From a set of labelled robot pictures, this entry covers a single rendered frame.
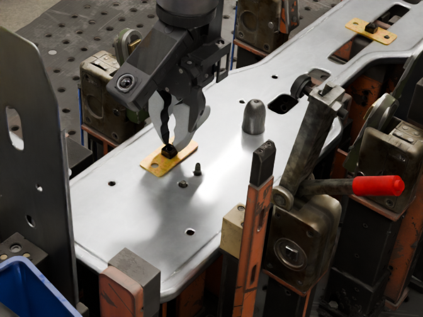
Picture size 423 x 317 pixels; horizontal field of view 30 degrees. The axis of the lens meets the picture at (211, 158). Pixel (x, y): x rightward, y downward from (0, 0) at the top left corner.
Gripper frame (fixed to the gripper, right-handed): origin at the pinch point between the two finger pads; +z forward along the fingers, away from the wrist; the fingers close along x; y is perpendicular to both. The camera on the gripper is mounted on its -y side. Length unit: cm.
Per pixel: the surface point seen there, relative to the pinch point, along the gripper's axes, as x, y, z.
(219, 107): 1.3, 13.1, 2.3
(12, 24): 167, 109, 100
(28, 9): 172, 121, 100
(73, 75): 54, 33, 32
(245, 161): -8.4, 6.0, 2.4
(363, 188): -27.9, -1.2, -9.9
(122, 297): -21.5, -32.3, -15.2
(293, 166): -19.6, -2.0, -8.6
